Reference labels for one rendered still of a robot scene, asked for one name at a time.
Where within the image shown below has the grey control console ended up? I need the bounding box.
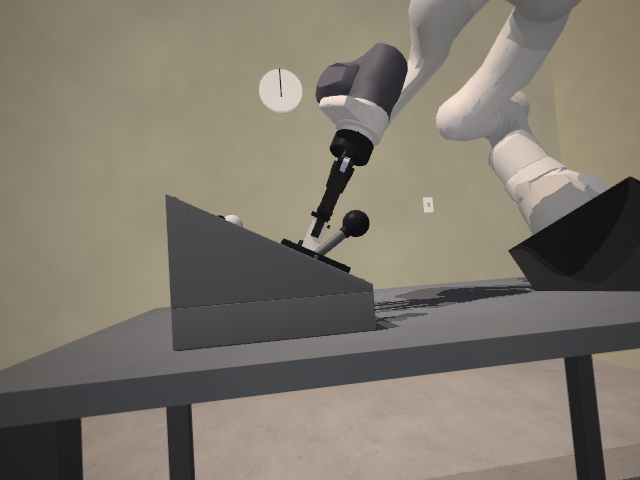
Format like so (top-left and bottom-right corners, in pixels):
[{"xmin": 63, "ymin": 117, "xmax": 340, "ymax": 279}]
[{"xmin": 165, "ymin": 194, "xmax": 376, "ymax": 351}]

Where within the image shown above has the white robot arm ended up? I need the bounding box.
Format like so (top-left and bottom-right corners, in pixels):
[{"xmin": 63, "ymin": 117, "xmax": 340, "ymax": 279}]
[{"xmin": 315, "ymin": 0, "xmax": 611, "ymax": 235}]

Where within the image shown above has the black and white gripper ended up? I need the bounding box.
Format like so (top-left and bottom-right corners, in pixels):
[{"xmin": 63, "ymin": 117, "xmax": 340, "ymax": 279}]
[{"xmin": 302, "ymin": 129, "xmax": 374, "ymax": 251}]

